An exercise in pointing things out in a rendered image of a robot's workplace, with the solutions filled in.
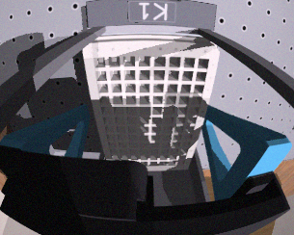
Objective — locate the grey rectangular base plate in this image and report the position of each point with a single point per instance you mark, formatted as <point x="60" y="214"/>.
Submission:
<point x="29" y="28"/>

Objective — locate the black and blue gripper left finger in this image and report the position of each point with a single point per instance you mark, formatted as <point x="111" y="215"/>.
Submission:
<point x="40" y="136"/>

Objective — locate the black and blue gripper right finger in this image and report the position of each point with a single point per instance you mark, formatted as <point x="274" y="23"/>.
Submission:
<point x="261" y="151"/>

